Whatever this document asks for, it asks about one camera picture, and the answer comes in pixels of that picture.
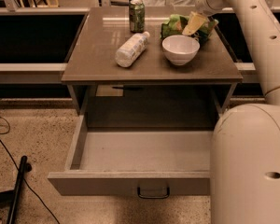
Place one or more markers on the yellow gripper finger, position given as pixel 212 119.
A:
pixel 195 22

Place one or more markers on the green rice chip bag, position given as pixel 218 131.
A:
pixel 176 24

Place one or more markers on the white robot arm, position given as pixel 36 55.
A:
pixel 245 153

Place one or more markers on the grey cabinet with counter top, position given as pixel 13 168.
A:
pixel 152 93

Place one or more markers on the open grey drawer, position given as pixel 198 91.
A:
pixel 116 163

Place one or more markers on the white bowl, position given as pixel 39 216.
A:
pixel 180 49

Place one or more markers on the green soda can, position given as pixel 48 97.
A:
pixel 137 16

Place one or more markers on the clear plastic bottle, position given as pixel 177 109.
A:
pixel 131 49

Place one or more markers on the black stand leg left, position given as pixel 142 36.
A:
pixel 12 197

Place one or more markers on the black drawer handle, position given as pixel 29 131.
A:
pixel 153 194

